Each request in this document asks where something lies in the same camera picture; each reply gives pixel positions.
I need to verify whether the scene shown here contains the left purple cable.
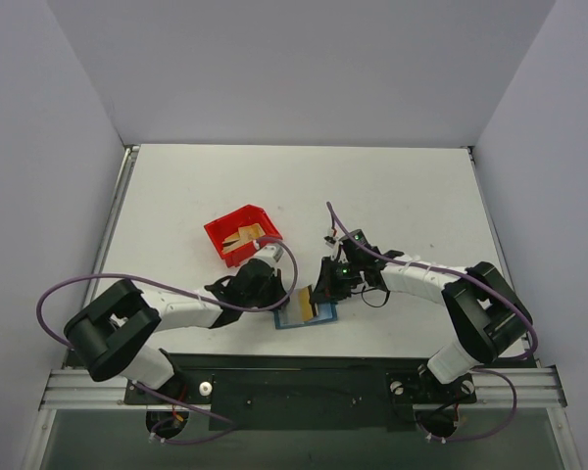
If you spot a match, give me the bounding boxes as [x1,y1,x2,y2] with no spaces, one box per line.
[35,236,299,446]

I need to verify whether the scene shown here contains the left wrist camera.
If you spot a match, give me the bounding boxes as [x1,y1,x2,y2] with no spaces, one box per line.
[253,244,283,267]

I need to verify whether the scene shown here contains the right aluminium side rail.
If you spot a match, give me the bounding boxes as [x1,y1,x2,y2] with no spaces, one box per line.
[465,146,537,361]

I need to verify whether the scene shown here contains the aluminium side rail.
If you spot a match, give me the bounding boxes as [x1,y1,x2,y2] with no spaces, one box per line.
[465,146,537,361]
[73,144,141,349]

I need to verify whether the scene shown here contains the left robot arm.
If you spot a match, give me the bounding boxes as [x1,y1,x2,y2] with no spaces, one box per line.
[64,258,287,403]

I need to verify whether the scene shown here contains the red plastic bin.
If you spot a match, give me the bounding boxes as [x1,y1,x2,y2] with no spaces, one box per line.
[204,205,282,267]

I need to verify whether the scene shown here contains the left aluminium side rail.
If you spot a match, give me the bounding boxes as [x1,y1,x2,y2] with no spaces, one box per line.
[73,144,141,349]

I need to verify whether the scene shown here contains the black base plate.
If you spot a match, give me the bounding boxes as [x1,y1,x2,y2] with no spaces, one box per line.
[122,352,481,435]

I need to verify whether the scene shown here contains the aluminium front rail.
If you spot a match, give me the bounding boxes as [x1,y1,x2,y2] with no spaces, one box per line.
[39,368,567,410]

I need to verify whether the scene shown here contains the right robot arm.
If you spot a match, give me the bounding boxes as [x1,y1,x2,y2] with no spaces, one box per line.
[310,230,533,400]

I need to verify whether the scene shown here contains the blue leather card holder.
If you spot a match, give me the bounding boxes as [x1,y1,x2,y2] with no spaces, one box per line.
[273,302,338,330]

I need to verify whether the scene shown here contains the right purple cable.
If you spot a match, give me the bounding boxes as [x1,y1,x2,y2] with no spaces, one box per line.
[325,200,540,446]

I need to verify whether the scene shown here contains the purple cable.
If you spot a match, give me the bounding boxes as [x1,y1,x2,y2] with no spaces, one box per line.
[325,200,540,446]
[35,236,299,446]

